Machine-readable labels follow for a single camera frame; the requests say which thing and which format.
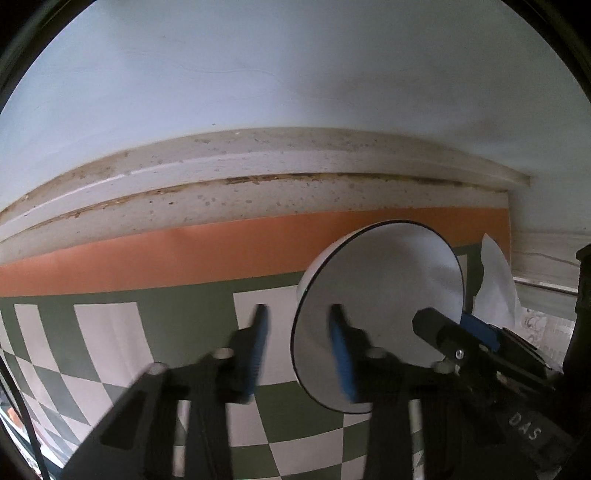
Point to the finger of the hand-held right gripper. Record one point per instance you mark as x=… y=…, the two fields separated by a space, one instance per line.
x=480 y=330
x=438 y=332

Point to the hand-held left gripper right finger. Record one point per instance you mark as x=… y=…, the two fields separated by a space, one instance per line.
x=341 y=360

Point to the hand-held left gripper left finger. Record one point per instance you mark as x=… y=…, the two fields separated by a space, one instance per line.
x=256 y=350

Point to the white bowl with dark rim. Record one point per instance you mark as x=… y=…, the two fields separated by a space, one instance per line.
x=392 y=277

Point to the folded white paper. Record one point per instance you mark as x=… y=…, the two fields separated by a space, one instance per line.
x=496 y=286

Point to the green checkered tablecloth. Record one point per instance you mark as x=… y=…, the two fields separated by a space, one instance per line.
x=138 y=258

